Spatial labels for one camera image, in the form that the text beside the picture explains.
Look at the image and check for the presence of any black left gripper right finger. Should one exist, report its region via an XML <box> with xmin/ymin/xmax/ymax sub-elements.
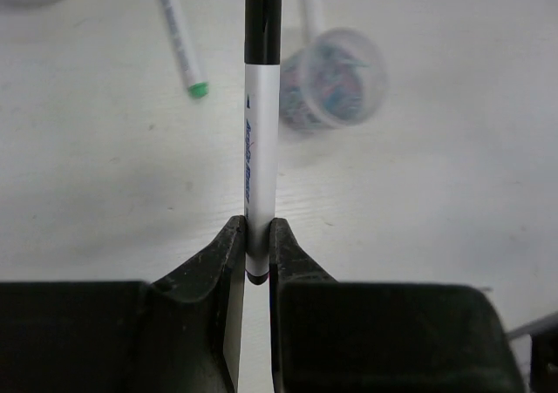
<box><xmin>269</xmin><ymin>219</ymin><xmax>524</xmax><ymax>392</ymax></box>

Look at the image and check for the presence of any clear cup of paperclips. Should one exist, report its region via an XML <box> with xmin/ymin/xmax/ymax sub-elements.
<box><xmin>279</xmin><ymin>28</ymin><xmax>389</xmax><ymax>134</ymax></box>

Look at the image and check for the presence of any black capped white marker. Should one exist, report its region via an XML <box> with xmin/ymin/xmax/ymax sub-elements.
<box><xmin>244</xmin><ymin>0</ymin><xmax>282</xmax><ymax>285</ymax></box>

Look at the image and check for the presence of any red capped white marker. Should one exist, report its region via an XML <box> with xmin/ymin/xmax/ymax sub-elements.
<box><xmin>300</xmin><ymin>0</ymin><xmax>325</xmax><ymax>43</ymax></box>

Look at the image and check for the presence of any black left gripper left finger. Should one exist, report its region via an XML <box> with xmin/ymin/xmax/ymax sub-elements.
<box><xmin>1</xmin><ymin>216</ymin><xmax>246</xmax><ymax>392</ymax></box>

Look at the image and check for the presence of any green capped white marker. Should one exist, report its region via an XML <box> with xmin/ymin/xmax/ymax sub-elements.
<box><xmin>158</xmin><ymin>0</ymin><xmax>209</xmax><ymax>99</ymax></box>

